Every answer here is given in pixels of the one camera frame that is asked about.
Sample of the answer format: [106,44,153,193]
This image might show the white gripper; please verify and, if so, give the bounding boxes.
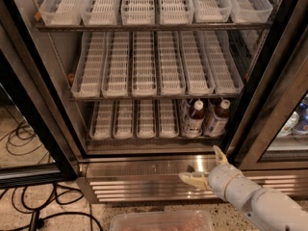
[179,145,261,210]

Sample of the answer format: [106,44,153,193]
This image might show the brown drink bottle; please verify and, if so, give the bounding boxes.
[182,99,205,138]
[204,99,231,138]

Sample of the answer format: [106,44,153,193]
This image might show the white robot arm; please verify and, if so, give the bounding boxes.
[179,145,308,231]

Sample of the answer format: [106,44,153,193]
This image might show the shelf tray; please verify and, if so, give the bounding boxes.
[158,99,179,138]
[113,100,134,140]
[71,32,106,98]
[159,0,194,25]
[157,31,186,95]
[90,100,114,141]
[102,32,130,97]
[203,31,244,94]
[132,32,157,96]
[192,0,232,23]
[81,0,120,26]
[230,0,272,23]
[121,0,155,25]
[137,100,156,139]
[39,0,83,26]
[179,31,214,96]

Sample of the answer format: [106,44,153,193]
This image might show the right glass fridge door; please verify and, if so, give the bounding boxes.
[223,0,308,171]

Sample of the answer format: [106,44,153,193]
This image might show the white bottle behind glass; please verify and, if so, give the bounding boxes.
[277,112,299,138]

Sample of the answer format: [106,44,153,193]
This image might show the blue bottle behind glass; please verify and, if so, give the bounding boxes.
[293,99,308,135]

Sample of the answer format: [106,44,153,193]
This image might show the left open fridge door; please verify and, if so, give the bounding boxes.
[0,0,79,189]

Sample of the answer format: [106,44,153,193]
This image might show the clear plastic food container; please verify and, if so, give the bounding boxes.
[109,210,215,231]

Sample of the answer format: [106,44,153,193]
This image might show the black floor cables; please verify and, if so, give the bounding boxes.
[0,106,104,231]

